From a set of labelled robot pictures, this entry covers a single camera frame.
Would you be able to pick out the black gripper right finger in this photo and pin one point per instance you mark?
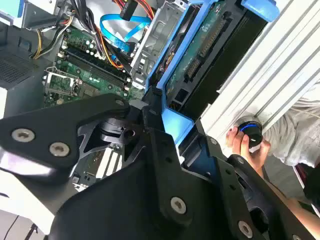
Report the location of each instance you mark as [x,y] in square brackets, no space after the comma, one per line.
[231,180]

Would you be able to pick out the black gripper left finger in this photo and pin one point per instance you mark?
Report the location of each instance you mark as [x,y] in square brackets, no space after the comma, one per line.
[37,140]

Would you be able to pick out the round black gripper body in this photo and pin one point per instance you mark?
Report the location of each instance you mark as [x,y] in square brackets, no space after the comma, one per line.
[120,212]

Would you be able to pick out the round black blue-ringed tool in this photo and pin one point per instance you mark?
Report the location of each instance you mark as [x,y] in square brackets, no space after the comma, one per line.
[252,135]

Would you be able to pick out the person's bare hand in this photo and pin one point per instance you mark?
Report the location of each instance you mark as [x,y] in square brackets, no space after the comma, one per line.
[240,145]

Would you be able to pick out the hard disk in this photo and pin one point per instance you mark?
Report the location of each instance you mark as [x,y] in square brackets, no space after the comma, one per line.
[190,62]

